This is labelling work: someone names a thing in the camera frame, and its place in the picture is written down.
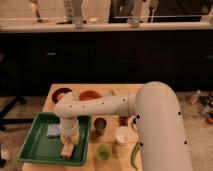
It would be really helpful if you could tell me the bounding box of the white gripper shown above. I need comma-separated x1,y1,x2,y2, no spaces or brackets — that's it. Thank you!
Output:
61,134,80,159

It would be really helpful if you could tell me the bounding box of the blue eraser sponge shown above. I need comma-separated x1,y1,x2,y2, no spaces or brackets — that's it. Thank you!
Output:
47,124,60,138

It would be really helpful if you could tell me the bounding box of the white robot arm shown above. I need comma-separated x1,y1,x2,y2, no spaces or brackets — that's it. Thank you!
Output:
54,81,193,171

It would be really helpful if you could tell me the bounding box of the green plastic tray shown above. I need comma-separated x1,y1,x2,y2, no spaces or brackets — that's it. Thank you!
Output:
18,112,91,167

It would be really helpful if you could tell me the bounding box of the dark metal cup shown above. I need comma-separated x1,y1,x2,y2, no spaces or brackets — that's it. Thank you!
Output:
94,118,107,135

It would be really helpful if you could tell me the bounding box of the green plastic cup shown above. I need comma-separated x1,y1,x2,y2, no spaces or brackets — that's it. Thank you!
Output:
96,144,112,161

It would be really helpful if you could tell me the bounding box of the orange fruit in bowl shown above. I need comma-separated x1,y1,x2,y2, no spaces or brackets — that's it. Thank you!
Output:
56,93,65,102

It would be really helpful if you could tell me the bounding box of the orange plate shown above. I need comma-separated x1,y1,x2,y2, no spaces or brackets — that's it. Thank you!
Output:
79,90,101,101

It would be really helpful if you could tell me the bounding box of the dark red bowl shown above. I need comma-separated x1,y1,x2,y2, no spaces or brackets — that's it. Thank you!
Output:
52,88,71,103

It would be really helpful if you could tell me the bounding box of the white plastic cup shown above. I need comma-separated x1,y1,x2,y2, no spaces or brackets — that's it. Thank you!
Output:
115,126,138,146

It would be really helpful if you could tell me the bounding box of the green chili pepper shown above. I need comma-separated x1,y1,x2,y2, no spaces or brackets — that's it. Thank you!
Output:
130,142,140,170

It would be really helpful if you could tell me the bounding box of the black office chair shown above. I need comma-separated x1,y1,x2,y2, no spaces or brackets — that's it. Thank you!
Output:
0,52,33,131

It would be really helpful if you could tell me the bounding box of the dark cabinet counter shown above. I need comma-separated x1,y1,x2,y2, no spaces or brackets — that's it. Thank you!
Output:
0,27,213,95

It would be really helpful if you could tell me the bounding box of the white handled knife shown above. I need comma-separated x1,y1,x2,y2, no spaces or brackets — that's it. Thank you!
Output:
132,118,137,130

